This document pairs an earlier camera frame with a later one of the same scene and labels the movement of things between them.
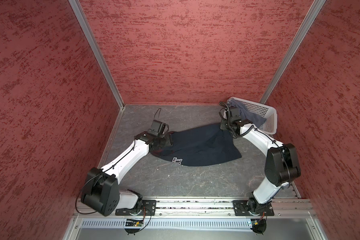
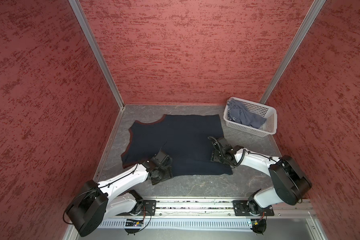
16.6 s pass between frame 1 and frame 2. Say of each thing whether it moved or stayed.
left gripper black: moved
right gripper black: moved
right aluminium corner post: stayed
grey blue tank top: stayed
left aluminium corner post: stayed
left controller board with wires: stayed
